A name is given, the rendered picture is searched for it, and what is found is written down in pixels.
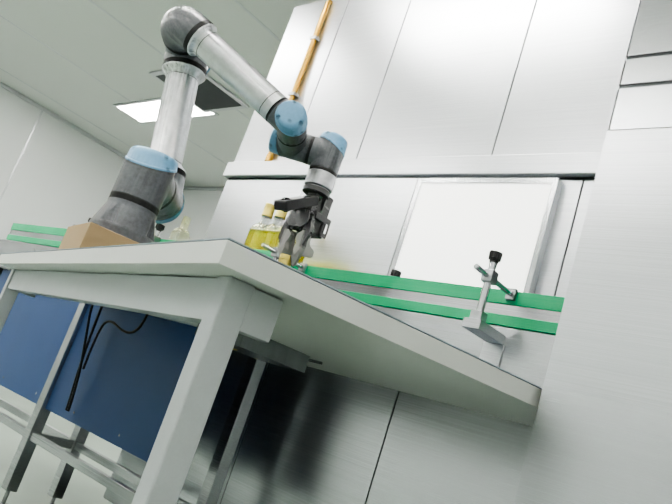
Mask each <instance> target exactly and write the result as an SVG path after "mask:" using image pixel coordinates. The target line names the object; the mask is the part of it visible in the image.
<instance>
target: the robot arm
mask: <svg viewBox="0 0 672 504"><path fill-rule="evenodd" d="M160 31H161V36H162V39H163V42H164V45H165V54H164V59H163V64H162V72H163V73H164V75H165V76H166V78H165V83H164V87H163V92H162V96H161V101H160V106H159V110H158V115H157V119H156V124H155V129H154V133H153V138H152V142H151V147H150V148H148V147H144V146H139V145H136V146H133V147H131V148H130V150H129V152H128V154H127V155H126V156H125V160H124V163H123V165H122V167H121V170H120V172H119V174H118V177H117V179H116V181H115V183H114V186H113V188H112V190H111V193H110V195H109V197H108V200H107V201H106V203H105V204H104V205H103V206H102V207H101V208H100V209H99V210H98V211H97V213H96V214H95V215H94V216H93V217H92V218H91V219H90V221H89V222H93V223H96V224H98V225H100V226H102V227H104V228H106V229H109V230H111V231H113V232H115V233H118V234H120V235H122V236H124V237H127V238H129V239H131V240H133V241H136V242H138V243H154V237H155V223H158V224H163V223H168V222H171V221H173V220H174V219H176V218H177V217H178V216H179V215H180V214H181V212H182V210H183V208H184V202H185V199H184V195H183V188H184V183H185V178H186V171H185V170H184V169H183V167H182V163H183V158H184V153H185V148H186V143H187V138H188V133H189V128H190V123H191V118H192V113H193V108H194V103H195V98H196V94H197V89H198V85H199V84H201V83H203V82H204V81H205V79H206V74H207V73H208V72H209V71H210V69H211V70H212V71H213V72H214V73H215V74H217V75H218V76H219V77H220V78H221V79H222V80H223V81H224V82H225V83H226V84H227V85H228V86H229V87H230V88H231V89H233V90H234V91H235V92H236V93H237V94H238V95H239V96H240V97H241V98H242V99H243V100H244V101H245V102H246V103H247V104H249V105H250V106H251V107H252V108H253V109H254V110H255V111H256V112H257V113H258V114H259V115H260V116H261V117H262V118H263V119H265V120H266V121H267V122H268V123H269V124H270V125H271V126H272V127H273V130H272V133H271V135H270V139H269V144H268V149H269V151H270V152H271V153H274V154H277V155H278V156H280V157H285V158H288V159H292V160H295V161H298V162H301V163H304V164H308V165H310V167H309V170H308V173H307V176H306V179H305V182H304V186H303V189H302V191H303V192H304V193H305V194H306V195H303V196H297V197H291V198H288V197H283V198H281V199H278V200H274V209H275V210H281V211H283V212H289V211H290V214H289V216H288V217H287V218H286V221H285V222H284V224H283V226H282V228H281V231H280V237H279V249H278V252H279V257H280V254H281V253H284V254H287V255H291V257H290V259H291V266H292V267H294V266H295V265H296V263H297V262H298V261H299V259H300V258H301V256H302V257H308V258H311V257H312V256H313V254H314V251H313V249H312V248H311V246H310V241H311V238H313V239H321V238H323V239H325V238H326V235H327V232H328V229H329V226H330V224H331V220H329V219H328V215H329V212H330V209H331V206H332V203H333V199H332V198H330V197H329V196H330V194H331V193H332V190H333V187H334V184H335V182H336V178H337V175H338V172H339V169H340V167H341V164H342V161H343V159H344V157H345V156H344V155H345V152H346V148H347V141H346V139H345V138H344V137H343V136H342V135H340V134H338V133H335V132H329V131H325V132H323V133H322V134H321V136H320V137H315V136H312V135H309V134H307V125H308V117H307V113H306V110H305V108H304V106H303V105H302V104H301V103H299V102H297V101H293V100H289V99H287V98H286V97H285V96H284V95H283V94H282V93H281V92H280V91H279V90H278V89H277V88H276V87H275V86H274V85H272V84H271V83H270V82H269V81H268V80H267V79H266V78H265V77H264V76H263V75H262V74H261V73H260V72H258V71H257V70H256V69H255V68H254V67H253V66H252V65H251V64H250V63H249V62H248V61H247V60H246V59H244V58H243V57H242V56H241V55H240V54H239V53H238V52H237V51H236V50H235V49H234V48H233V47H232V46H230V45H229V44H228V43H227V42H226V41H225V40H224V39H223V38H222V37H221V36H220V35H219V34H217V28H216V26H215V25H214V24H213V23H212V22H211V21H210V20H209V19H207V18H206V17H205V16H204V15H203V14H202V13H201V12H199V11H198V10H196V9H195V8H193V7H190V6H185V5H180V6H176V7H173V8H171V9H170V10H168V11H167V12H166V13H165V15H164V16H163V18H162V21H161V25H160ZM291 210H292V211H291ZM326 224H327V225H328V227H327V230H326V233H325V234H323V233H324V230H325V227H326ZM293 230H295V231H297V232H294V231H293ZM295 241H296V244H295Z"/></svg>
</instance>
